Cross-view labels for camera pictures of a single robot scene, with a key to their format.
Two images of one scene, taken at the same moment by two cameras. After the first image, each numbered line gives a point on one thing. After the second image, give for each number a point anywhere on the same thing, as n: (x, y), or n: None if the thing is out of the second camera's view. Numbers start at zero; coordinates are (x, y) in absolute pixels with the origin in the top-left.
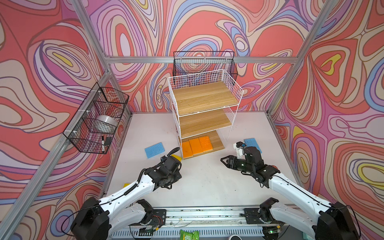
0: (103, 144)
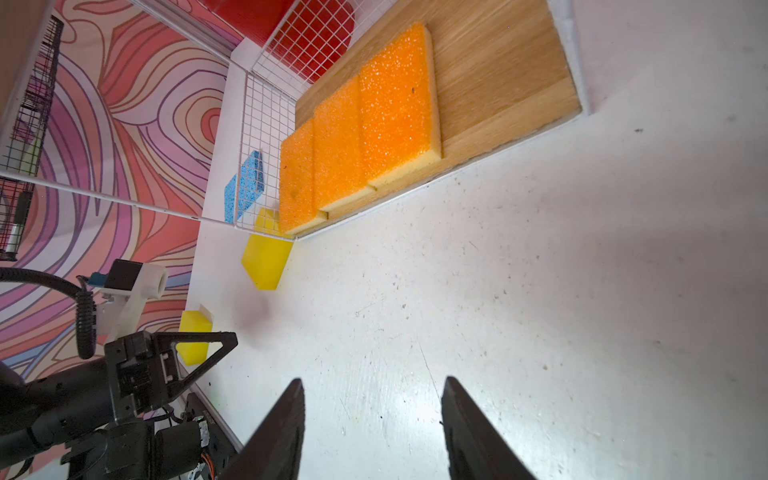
0: (16, 230)
